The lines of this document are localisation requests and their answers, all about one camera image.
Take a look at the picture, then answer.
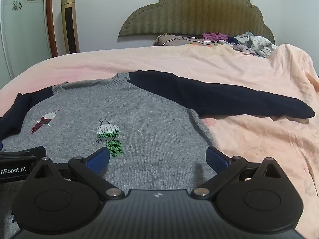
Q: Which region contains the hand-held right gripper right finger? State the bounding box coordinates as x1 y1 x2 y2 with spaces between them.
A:
191 146 287 201

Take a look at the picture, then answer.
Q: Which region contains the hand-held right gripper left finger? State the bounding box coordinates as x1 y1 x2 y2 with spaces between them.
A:
33 146 125 201

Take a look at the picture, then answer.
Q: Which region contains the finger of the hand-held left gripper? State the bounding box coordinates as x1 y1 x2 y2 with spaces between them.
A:
0 146 47 164

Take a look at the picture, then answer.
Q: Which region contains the grey sweater with navy sleeves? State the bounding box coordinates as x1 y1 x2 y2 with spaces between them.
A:
0 70 316 239

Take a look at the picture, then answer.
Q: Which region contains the pink blanket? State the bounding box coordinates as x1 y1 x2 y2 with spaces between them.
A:
0 43 319 239

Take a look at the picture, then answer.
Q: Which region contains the pale lilac cloth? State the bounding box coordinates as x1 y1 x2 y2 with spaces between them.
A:
232 43 257 55

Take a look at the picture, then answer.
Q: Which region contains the white printed cloth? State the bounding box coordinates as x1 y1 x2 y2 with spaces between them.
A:
234 31 278 58

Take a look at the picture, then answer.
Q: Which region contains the purple cloth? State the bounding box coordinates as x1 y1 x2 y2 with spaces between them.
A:
202 32 228 41

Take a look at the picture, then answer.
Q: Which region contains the gold tower fan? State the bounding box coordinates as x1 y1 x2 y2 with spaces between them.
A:
61 0 80 54

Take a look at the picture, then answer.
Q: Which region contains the olive padded headboard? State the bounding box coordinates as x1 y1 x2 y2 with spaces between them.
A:
118 0 275 45

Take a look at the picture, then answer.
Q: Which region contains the brown wooden door frame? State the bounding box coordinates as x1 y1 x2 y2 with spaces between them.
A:
45 0 59 58

